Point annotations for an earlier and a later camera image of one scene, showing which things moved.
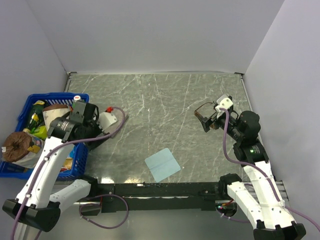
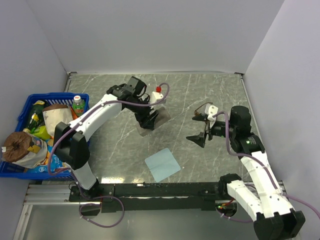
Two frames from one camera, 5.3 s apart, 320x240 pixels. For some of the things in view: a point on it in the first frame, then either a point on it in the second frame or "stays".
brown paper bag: x=53 y=111 stays
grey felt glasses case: x=115 y=127 → x=163 y=117
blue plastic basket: x=78 y=169 stays
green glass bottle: x=36 y=116 stays
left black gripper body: x=92 y=125 → x=140 y=109
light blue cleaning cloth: x=162 y=164 stays
